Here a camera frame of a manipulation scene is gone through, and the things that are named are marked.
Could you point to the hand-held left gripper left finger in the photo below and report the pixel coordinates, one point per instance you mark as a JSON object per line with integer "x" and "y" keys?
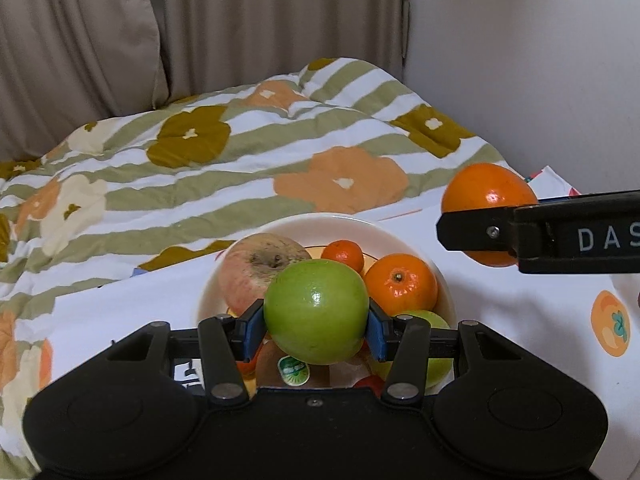
{"x": 252, "y": 332}

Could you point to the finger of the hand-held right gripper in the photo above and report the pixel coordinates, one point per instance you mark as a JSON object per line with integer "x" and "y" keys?
{"x": 475, "y": 230}

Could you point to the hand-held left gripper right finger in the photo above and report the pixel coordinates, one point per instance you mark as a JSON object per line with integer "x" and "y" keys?
{"x": 378, "y": 335}

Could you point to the orange persimmon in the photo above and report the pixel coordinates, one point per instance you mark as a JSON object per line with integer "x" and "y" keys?
{"x": 480, "y": 195}

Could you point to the brown kiwi with sticker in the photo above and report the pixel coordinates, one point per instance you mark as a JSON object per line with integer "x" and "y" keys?
{"x": 267, "y": 365}

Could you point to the red cherry tomato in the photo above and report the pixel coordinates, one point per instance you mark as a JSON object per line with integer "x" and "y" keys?
{"x": 369, "y": 385}

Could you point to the mandarin orange with stem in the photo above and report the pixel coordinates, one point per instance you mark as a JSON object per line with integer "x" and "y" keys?
{"x": 400, "y": 285}

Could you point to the green apple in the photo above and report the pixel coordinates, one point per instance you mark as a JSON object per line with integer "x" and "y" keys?
{"x": 315, "y": 310}
{"x": 435, "y": 320}

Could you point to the cream bowl with yellow print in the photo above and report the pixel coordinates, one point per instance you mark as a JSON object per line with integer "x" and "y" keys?
{"x": 350, "y": 227}

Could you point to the large red-yellow apple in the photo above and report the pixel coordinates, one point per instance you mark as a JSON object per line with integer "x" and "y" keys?
{"x": 250, "y": 275}

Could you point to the small tangerine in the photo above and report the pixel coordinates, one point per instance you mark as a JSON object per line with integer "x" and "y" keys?
{"x": 342, "y": 255}

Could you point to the white fruit-printed cloth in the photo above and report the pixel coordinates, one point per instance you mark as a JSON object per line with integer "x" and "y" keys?
{"x": 525, "y": 320}

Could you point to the floral striped blanket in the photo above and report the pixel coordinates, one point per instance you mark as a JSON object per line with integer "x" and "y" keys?
{"x": 200, "y": 185}

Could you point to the beige curtain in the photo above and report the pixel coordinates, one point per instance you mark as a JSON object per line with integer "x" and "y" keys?
{"x": 75, "y": 35}
{"x": 275, "y": 15}

